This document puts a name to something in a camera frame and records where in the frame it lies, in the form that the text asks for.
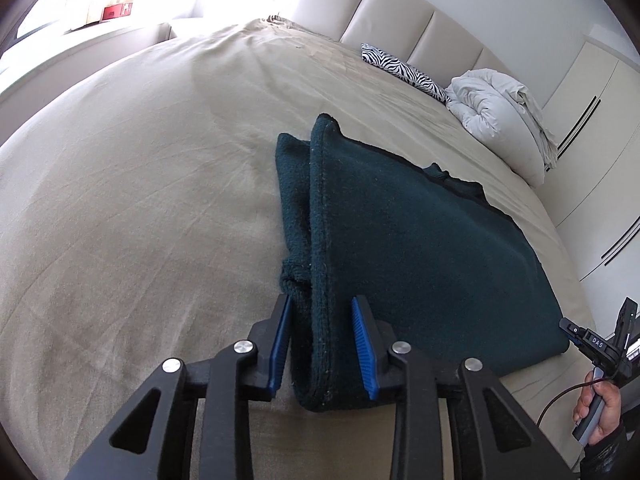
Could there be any dark green blanket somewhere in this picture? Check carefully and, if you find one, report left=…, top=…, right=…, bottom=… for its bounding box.
left=275, top=112, right=571, bottom=413

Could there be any person's right forearm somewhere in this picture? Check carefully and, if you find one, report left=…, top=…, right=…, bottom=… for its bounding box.
left=580, top=419, right=640, bottom=480

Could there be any beige bed sheet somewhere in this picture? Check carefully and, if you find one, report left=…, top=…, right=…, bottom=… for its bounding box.
left=0, top=15, right=606, bottom=480

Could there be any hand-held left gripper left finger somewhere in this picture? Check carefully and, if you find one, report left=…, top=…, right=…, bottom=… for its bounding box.
left=62, top=294, right=293, bottom=480

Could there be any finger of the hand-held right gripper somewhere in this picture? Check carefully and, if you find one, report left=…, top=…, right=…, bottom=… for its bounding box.
left=616, top=297, right=638, bottom=358

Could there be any black wardrobe handle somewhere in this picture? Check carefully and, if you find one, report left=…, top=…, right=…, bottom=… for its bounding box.
left=559, top=99, right=602, bottom=160
left=555, top=95, right=597, bottom=153
left=604, top=232, right=640, bottom=267
left=600, top=224, right=640, bottom=260

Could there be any white wardrobe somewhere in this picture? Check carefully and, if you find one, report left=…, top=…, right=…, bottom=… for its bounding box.
left=537, top=35, right=640, bottom=341

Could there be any white pillow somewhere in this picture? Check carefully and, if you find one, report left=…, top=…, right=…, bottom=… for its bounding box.
left=492, top=110, right=548, bottom=188

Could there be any zebra print pillow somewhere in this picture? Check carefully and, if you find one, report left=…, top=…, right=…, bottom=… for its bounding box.
left=361, top=43, right=451, bottom=104

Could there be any person's right hand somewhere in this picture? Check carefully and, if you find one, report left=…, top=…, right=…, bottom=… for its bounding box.
left=572, top=369, right=623, bottom=447

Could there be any beige padded headboard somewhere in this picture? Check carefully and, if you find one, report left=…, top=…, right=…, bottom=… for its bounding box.
left=292, top=0, right=571, bottom=106

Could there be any white window ledge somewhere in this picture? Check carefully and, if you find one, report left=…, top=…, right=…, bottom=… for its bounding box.
left=0, top=20, right=176, bottom=91

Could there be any black cable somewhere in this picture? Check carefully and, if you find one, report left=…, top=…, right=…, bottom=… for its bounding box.
left=535, top=380, right=601, bottom=426

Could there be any white folded duvet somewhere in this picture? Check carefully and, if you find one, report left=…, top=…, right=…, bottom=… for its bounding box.
left=445, top=69, right=557, bottom=168

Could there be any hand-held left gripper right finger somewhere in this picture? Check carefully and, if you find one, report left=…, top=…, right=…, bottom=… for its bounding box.
left=350, top=295, right=576, bottom=480

